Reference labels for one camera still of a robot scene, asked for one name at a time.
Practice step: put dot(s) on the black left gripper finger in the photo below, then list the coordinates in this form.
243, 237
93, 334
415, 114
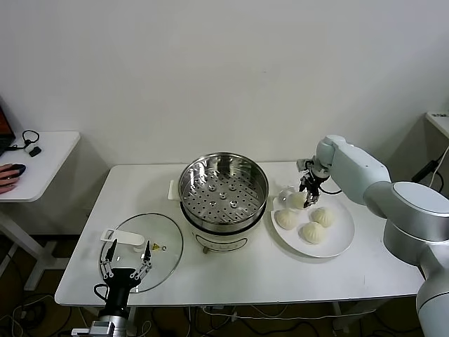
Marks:
145, 263
106, 267

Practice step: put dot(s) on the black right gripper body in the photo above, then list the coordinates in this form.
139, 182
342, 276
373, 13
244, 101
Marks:
314, 182

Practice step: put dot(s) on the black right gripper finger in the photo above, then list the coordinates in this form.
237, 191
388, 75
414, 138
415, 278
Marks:
312, 199
302, 185

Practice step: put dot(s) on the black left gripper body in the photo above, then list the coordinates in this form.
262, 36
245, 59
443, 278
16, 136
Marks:
119, 284

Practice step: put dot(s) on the white steamed baozi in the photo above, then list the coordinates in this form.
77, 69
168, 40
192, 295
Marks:
312, 232
286, 219
322, 216
296, 201

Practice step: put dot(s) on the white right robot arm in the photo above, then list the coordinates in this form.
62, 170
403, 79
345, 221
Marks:
403, 203

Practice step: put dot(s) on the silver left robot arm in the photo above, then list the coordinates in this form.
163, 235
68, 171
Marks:
115, 321

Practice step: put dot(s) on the stainless steel steamer basket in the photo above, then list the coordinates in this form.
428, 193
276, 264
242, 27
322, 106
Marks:
187, 175

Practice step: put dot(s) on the person's bare hand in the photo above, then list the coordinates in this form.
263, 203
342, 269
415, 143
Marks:
7, 177

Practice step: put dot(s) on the round glass pot lid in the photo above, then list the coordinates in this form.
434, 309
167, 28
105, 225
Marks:
165, 228

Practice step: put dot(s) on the white round plate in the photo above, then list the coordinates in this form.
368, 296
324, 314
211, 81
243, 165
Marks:
336, 242

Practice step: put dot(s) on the white electric cooker base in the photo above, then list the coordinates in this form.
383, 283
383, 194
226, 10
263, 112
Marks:
224, 240

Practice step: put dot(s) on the white side table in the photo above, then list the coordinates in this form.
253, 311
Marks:
52, 158

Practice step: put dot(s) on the small black device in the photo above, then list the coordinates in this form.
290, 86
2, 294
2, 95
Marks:
36, 152

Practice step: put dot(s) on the white shelf table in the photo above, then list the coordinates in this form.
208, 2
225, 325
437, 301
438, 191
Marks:
440, 121

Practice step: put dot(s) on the black laptop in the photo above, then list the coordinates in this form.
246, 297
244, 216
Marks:
5, 135

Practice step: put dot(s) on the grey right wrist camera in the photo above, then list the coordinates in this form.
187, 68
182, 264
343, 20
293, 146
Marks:
305, 165

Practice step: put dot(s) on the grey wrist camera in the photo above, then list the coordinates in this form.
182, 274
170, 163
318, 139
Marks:
305, 165
96, 329

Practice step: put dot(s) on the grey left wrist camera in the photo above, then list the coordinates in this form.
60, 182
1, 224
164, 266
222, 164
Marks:
96, 329

